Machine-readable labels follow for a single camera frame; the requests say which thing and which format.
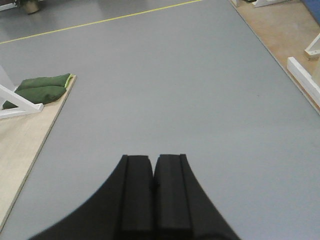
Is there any green sandbag upper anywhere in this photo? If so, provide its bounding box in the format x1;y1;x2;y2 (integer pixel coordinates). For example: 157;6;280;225
16;73;73;91

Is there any white triangular bracket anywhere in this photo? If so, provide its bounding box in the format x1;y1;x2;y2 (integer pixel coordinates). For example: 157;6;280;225
304;33;320;60

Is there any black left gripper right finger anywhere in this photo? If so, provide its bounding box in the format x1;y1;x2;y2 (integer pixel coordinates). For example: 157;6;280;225
154;154;239;240

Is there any gold plant pot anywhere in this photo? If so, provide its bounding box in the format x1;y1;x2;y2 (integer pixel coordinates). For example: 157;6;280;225
20;0;40;15

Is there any brown plywood base board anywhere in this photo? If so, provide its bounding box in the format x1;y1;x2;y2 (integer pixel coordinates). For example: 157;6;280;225
230;0;320;112

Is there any white far bracket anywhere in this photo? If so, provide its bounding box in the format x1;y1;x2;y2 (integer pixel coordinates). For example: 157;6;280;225
252;0;278;8

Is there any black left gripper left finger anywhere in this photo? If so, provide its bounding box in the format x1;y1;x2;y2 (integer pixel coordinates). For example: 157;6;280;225
32;155;153;240

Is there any white wooden floor beam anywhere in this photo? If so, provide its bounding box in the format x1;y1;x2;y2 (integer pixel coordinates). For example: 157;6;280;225
287;57;320;107

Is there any green sandbag lower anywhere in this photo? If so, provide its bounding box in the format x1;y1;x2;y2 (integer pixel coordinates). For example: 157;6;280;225
15;86;66;105

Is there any green sandbag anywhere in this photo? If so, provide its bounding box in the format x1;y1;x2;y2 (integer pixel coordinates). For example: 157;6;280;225
15;86;66;105
16;73;73;91

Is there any light plywood base board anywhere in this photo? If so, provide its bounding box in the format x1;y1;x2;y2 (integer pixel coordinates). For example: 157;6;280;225
0;75;77;229

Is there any white wooden brace frame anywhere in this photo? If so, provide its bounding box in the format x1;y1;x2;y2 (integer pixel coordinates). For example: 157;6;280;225
0;65;45;120

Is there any blue door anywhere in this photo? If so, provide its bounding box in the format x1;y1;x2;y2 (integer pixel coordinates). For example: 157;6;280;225
301;0;320;22

